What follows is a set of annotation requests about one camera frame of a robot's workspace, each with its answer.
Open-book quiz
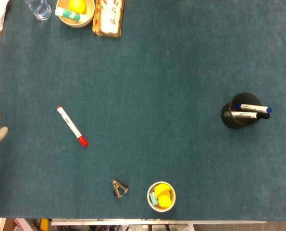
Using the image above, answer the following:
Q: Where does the blue felt table mat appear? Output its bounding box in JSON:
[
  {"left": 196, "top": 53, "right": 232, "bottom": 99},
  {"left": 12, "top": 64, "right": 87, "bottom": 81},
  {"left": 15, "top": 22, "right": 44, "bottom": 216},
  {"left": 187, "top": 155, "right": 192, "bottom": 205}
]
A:
[{"left": 0, "top": 0, "right": 286, "bottom": 221}]

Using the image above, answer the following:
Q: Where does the wide beige bowl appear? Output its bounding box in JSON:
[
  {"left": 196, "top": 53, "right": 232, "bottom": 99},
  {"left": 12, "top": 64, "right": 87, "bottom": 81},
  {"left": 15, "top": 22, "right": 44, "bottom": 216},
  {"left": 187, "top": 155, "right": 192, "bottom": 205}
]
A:
[{"left": 55, "top": 0, "right": 95, "bottom": 28}]

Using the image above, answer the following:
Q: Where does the yellow toy half jagged edge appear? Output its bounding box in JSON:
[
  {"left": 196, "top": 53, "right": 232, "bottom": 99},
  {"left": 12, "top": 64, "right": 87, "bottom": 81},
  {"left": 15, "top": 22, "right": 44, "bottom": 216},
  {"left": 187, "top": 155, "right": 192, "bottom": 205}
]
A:
[{"left": 154, "top": 183, "right": 172, "bottom": 197}]

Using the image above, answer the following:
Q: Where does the pink package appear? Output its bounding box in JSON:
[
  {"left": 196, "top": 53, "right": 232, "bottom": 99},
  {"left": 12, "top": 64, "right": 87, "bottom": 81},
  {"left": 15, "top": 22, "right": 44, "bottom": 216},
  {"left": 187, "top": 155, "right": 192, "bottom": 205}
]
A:
[{"left": 12, "top": 218, "right": 37, "bottom": 231}]

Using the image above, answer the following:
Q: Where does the red capped whiteboard marker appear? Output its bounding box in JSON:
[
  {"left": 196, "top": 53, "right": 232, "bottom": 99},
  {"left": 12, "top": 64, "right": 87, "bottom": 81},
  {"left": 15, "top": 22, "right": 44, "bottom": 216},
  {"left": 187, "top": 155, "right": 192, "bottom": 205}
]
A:
[{"left": 56, "top": 105, "right": 88, "bottom": 147}]

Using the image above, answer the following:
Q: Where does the white green glue stick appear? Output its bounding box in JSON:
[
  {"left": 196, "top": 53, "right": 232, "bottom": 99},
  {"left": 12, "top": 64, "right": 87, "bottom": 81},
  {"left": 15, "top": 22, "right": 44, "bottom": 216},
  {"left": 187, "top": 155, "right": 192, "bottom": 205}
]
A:
[{"left": 55, "top": 6, "right": 88, "bottom": 24}]

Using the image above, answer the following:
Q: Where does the small beige paper cup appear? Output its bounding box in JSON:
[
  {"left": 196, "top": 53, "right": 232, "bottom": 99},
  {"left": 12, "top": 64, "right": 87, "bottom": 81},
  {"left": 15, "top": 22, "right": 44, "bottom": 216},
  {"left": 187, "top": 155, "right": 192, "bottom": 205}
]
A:
[{"left": 147, "top": 181, "right": 176, "bottom": 213}]

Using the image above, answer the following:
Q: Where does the metal staple remover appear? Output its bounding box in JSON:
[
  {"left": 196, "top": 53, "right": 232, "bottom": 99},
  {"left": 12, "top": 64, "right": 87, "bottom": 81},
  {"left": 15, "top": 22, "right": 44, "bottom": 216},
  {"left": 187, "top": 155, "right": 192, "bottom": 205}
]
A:
[{"left": 111, "top": 178, "right": 129, "bottom": 199}]

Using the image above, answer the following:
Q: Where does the blue capped whiteboard marker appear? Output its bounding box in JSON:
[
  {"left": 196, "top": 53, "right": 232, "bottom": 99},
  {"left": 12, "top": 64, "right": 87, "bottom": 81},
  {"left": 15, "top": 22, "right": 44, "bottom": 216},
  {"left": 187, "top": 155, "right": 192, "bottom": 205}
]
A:
[{"left": 234, "top": 103, "right": 273, "bottom": 114}]

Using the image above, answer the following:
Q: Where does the yellow toy half rounded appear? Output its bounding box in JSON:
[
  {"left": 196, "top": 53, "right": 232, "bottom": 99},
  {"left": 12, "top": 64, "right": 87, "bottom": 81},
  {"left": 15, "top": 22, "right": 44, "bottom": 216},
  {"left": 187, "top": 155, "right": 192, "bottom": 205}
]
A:
[{"left": 157, "top": 194, "right": 172, "bottom": 209}]

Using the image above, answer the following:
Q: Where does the yellow lemon toy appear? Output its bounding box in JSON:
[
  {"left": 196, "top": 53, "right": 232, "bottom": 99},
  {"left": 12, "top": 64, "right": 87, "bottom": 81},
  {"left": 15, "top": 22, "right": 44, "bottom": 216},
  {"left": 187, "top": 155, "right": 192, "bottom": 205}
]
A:
[{"left": 68, "top": 0, "right": 87, "bottom": 14}]

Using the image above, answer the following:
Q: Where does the aluminium table frame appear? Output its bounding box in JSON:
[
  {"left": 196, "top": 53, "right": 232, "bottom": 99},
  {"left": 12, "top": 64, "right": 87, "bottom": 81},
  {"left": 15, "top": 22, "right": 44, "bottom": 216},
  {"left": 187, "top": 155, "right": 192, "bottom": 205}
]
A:
[{"left": 51, "top": 218, "right": 267, "bottom": 231}]

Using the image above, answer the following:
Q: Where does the black mesh pen holder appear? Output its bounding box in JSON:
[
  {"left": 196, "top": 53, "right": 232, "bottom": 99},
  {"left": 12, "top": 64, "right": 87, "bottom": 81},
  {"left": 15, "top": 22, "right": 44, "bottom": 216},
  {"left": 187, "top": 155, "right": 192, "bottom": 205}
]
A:
[{"left": 221, "top": 92, "right": 263, "bottom": 129}]

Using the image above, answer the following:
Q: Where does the black capped whiteboard marker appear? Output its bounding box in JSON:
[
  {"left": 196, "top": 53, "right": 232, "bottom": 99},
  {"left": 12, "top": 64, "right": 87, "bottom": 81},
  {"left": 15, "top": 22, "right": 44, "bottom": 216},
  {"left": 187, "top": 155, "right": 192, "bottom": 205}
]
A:
[{"left": 230, "top": 111, "right": 270, "bottom": 120}]

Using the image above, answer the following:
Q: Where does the red white snack package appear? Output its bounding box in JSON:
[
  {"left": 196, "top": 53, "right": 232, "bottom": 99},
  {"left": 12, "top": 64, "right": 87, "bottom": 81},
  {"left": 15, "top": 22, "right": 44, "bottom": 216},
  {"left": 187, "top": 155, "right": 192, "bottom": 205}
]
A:
[{"left": 92, "top": 0, "right": 124, "bottom": 38}]

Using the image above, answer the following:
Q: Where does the clear plastic bottle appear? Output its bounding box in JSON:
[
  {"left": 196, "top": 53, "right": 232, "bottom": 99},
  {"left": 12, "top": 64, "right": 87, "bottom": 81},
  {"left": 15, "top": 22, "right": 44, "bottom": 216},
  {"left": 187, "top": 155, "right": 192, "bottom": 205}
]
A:
[{"left": 25, "top": 0, "right": 52, "bottom": 21}]

